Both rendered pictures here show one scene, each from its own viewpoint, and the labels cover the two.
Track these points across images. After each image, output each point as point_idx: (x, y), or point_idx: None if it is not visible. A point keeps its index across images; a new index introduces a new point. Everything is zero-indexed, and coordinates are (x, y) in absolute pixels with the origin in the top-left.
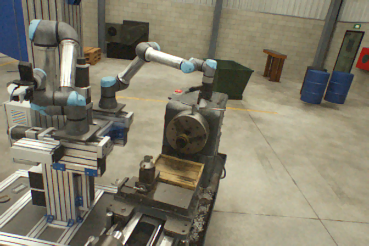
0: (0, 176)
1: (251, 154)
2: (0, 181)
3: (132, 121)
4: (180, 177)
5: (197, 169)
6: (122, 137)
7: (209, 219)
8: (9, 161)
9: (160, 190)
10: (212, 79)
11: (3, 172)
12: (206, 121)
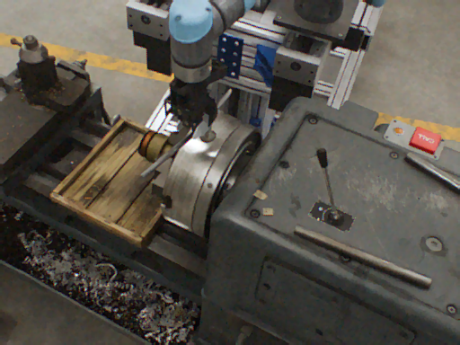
0: (383, 51)
1: None
2: (367, 54)
3: (302, 79)
4: (104, 181)
5: (129, 225)
6: (267, 85)
7: (63, 294)
8: (437, 51)
9: (25, 112)
10: (175, 67)
11: (395, 52)
12: (207, 190)
